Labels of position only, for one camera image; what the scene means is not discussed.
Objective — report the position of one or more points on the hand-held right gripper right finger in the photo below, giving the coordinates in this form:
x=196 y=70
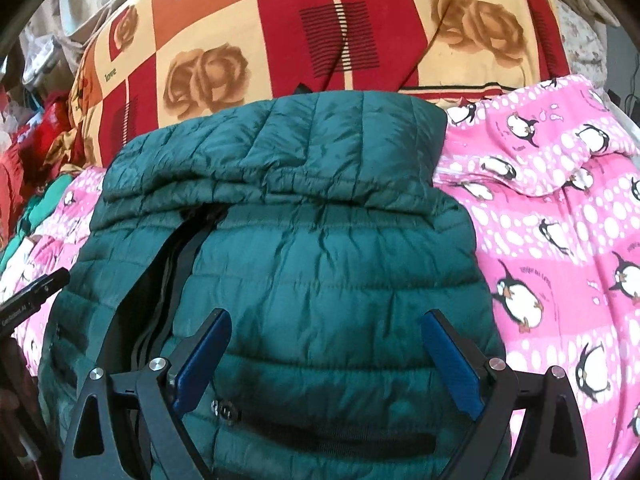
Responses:
x=450 y=360

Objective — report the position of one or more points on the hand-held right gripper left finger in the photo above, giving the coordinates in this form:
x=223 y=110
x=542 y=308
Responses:
x=200 y=360

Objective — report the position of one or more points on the green quilted jacket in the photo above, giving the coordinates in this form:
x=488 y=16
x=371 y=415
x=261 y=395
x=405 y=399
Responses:
x=310 y=260

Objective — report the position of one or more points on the pile of red clothes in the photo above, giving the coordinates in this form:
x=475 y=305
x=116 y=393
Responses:
x=30 y=150

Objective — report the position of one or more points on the bright green garment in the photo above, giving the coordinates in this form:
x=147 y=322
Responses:
x=42 y=210

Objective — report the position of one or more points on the pink penguin print blanket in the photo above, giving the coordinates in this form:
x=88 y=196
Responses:
x=550 y=260

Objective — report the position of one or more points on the red yellow rose blanket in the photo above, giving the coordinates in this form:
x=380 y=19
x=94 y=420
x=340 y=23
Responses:
x=280 y=50

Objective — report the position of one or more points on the white floral cloth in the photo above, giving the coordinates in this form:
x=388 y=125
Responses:
x=575 y=25

